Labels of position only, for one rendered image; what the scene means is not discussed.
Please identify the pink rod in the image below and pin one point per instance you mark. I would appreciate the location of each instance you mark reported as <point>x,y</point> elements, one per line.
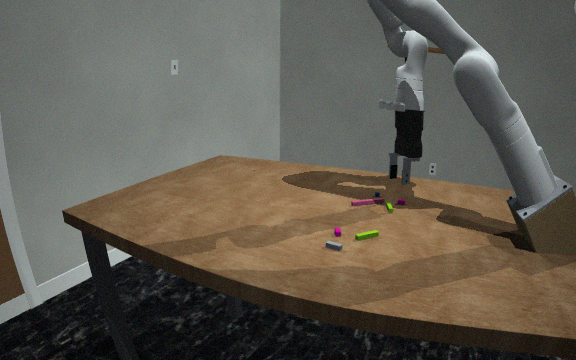
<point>367,202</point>

